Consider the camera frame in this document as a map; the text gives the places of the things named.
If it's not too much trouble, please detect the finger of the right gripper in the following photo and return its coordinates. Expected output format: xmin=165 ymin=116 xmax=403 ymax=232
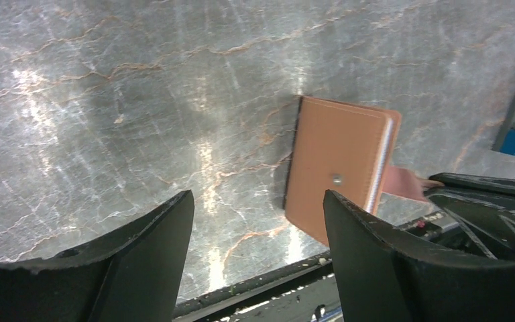
xmin=424 ymin=172 xmax=515 ymax=262

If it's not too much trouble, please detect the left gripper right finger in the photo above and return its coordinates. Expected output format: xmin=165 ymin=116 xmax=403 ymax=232
xmin=323 ymin=191 xmax=515 ymax=321

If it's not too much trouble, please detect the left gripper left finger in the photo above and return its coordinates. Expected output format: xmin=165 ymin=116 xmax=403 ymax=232
xmin=0 ymin=191 xmax=194 ymax=321

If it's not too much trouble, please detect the tan leather card holder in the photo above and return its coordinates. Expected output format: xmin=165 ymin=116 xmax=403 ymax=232
xmin=283 ymin=95 xmax=432 ymax=248

